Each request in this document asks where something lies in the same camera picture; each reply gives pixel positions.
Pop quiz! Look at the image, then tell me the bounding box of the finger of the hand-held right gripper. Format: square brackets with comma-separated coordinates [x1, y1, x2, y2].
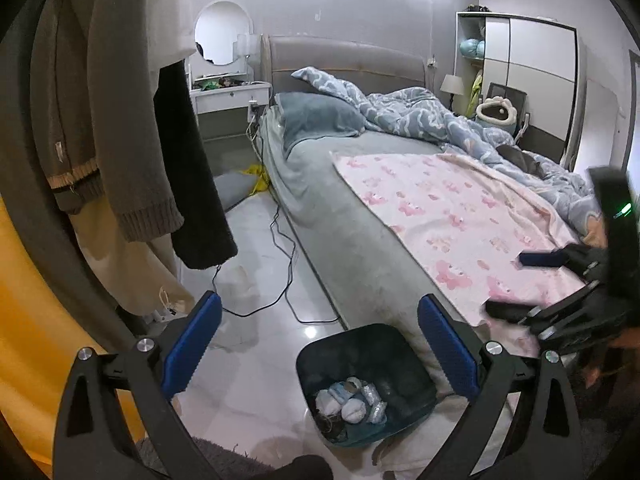
[484, 300, 541, 329]
[518, 249, 571, 269]

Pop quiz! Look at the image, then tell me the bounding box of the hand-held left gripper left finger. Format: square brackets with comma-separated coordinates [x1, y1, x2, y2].
[51, 290, 223, 480]

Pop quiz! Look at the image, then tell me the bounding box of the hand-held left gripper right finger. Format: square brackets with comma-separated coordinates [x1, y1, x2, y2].
[416, 293, 584, 480]

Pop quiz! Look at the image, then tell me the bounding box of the dark teal waste bin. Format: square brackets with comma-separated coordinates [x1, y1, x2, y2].
[296, 323, 439, 449]

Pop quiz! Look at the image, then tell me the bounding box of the white sock pair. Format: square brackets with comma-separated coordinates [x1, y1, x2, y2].
[341, 397, 367, 424]

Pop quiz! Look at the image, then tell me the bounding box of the white tissue wad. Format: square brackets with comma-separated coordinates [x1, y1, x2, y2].
[315, 386, 344, 414]

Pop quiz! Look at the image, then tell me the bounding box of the grey cat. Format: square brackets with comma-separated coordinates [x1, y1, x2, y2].
[495, 143, 539, 176]

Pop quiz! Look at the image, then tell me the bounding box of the pink printed blanket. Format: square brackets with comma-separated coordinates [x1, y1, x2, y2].
[331, 152, 592, 357]

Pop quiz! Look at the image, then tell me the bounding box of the grey fuzzy rug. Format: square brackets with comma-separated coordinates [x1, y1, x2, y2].
[137, 436, 282, 480]

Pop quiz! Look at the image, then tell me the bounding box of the black framed panel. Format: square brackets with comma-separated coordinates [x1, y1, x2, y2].
[485, 82, 529, 111]

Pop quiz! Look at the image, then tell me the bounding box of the black hanging garment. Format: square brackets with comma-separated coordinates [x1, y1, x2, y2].
[152, 57, 240, 270]

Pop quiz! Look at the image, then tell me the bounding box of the blue cloud print duvet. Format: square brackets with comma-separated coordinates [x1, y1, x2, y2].
[291, 66, 601, 222]

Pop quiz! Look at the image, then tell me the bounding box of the cone shade table lamp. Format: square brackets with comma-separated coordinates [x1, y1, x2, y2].
[440, 75, 464, 111]

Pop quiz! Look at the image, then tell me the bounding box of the white wardrobe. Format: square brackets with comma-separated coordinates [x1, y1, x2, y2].
[455, 10, 581, 172]

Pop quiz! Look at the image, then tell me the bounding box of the white vanity desk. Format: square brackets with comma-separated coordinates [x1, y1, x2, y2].
[190, 62, 273, 141]

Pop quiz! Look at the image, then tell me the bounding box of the grey brown knit cardigan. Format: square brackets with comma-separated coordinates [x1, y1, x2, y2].
[0, 0, 186, 244]

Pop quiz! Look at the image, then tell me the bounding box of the grey blue pillow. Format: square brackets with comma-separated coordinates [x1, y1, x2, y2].
[277, 91, 366, 156]

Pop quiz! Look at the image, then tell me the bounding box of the grey upholstered bed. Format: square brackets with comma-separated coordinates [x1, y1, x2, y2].
[257, 35, 618, 480]

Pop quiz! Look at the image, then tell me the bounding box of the black floor cable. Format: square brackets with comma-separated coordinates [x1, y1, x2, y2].
[212, 207, 342, 325]

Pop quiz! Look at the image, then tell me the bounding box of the round wall mirror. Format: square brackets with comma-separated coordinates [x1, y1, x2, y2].
[194, 1, 255, 67]

